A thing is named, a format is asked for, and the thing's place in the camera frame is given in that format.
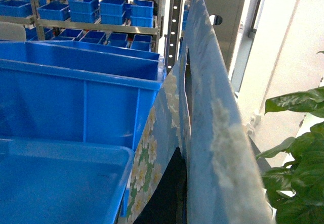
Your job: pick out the perforated steel upright post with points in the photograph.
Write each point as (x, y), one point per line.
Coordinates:
(174, 33)

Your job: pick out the flower gift bag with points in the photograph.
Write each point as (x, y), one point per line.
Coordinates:
(194, 162)

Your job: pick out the large blue plastic crate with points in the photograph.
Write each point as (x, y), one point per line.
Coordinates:
(57, 91)

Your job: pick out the blue plastic tray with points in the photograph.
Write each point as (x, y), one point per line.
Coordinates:
(62, 182)

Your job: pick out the green leafy plant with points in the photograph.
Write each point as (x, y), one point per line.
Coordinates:
(295, 190)

